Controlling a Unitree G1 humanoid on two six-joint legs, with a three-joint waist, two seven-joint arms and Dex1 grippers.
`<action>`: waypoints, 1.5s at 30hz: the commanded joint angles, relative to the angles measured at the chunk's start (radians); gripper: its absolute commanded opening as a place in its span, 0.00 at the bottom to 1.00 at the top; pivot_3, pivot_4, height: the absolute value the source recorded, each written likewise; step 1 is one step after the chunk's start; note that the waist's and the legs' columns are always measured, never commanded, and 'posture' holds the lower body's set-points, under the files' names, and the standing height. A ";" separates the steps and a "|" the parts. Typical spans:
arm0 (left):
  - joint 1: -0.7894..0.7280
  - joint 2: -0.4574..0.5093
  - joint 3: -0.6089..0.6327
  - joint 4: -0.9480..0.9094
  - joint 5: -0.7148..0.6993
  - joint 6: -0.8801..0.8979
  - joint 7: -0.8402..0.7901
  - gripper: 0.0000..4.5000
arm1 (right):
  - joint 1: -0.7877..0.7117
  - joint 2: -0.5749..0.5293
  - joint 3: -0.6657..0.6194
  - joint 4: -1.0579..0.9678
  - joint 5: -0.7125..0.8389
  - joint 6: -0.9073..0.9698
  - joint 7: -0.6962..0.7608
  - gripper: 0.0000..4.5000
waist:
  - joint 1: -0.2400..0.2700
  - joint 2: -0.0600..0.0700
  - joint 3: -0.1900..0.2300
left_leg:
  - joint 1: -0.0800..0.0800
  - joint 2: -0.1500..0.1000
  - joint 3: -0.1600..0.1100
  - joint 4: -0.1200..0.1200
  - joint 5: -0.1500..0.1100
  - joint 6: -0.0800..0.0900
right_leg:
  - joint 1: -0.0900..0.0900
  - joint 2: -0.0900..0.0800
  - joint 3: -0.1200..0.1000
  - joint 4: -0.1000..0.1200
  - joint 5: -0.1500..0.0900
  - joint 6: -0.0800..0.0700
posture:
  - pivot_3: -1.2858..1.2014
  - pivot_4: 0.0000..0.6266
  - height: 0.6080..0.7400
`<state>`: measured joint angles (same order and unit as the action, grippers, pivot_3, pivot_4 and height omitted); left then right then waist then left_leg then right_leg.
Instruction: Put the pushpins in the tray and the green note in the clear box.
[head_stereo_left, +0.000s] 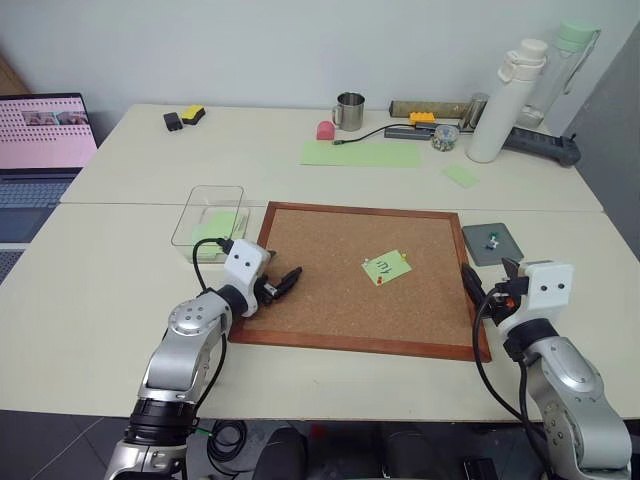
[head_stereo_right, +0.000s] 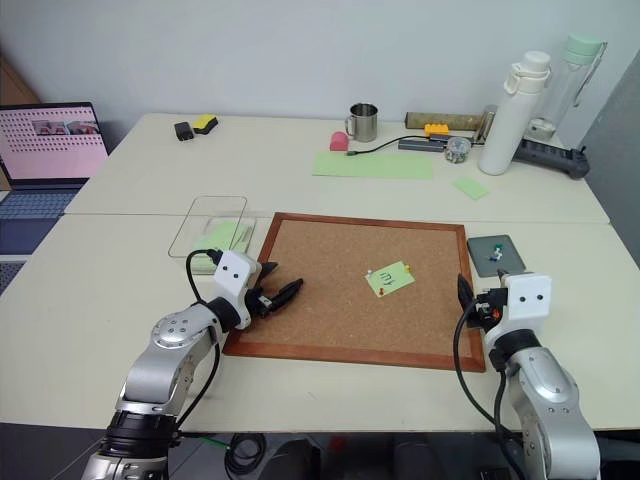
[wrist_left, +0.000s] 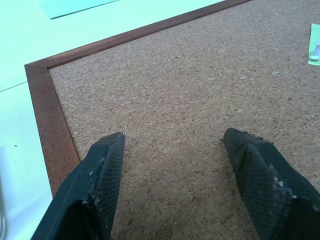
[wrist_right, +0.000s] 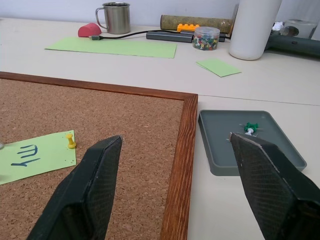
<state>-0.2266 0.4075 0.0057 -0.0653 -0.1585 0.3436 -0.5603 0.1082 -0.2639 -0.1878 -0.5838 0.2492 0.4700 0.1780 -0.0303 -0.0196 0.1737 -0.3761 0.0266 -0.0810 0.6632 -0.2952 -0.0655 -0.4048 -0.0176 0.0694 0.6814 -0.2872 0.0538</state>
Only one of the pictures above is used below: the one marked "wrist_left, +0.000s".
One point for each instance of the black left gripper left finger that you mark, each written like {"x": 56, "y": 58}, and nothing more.
{"x": 95, "y": 190}

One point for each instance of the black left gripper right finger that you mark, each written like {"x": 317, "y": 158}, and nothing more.
{"x": 270, "y": 190}

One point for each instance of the white push pin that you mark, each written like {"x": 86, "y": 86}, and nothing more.
{"x": 315, "y": 52}

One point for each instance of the green paper note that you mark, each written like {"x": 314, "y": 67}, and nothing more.
{"x": 314, "y": 37}

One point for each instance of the light green paper sheet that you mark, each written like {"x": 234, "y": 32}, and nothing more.
{"x": 72, "y": 7}

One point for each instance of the cork board with wooden frame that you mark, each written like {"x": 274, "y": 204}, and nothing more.
{"x": 180, "y": 87}

